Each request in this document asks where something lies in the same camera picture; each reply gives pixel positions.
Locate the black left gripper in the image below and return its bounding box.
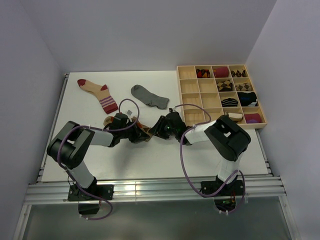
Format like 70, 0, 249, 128
119, 119, 149, 143

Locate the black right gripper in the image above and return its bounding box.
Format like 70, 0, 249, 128
148, 115, 178, 140

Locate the tan orange argyle sock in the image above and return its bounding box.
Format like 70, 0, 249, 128
103, 116, 153, 144

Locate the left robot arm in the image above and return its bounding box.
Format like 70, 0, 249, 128
46, 113, 151, 200

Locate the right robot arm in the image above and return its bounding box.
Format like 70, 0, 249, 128
149, 111, 251, 195

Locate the tan sock with purple stripes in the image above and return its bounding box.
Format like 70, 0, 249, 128
77, 79, 119, 114

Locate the red orange argyle rolled sock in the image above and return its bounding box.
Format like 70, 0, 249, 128
196, 68, 211, 78

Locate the black white striped rolled sock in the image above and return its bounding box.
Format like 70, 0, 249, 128
221, 97, 239, 108

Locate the wooden compartment tray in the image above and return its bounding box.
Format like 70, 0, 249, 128
176, 64, 267, 129

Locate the beige rolled sock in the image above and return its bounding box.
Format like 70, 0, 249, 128
224, 111, 243, 122

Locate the brown tan argyle rolled sock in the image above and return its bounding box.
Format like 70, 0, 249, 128
216, 79, 233, 92

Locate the crimson rolled sock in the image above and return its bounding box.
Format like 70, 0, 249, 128
213, 66, 229, 78

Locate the magenta purple rolled sock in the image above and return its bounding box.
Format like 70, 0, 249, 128
244, 113, 262, 124

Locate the black blue rolled sock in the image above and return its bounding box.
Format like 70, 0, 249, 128
237, 92, 258, 107

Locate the grey brown argyle rolled sock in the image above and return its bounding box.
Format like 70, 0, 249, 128
235, 83, 253, 92

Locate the brown white argyle rolled sock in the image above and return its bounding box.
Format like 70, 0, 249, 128
230, 69, 247, 78

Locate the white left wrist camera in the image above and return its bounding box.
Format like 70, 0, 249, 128
126, 110, 133, 116

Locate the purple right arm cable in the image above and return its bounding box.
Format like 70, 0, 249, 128
171, 104, 248, 215

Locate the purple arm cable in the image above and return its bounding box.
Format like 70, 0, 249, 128
171, 104, 248, 215
56, 99, 140, 221

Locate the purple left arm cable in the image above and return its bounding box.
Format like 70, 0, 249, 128
56, 99, 140, 221

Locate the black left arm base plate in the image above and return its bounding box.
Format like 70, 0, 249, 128
67, 184, 114, 220

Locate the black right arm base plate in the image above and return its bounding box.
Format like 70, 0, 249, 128
200, 179, 245, 214

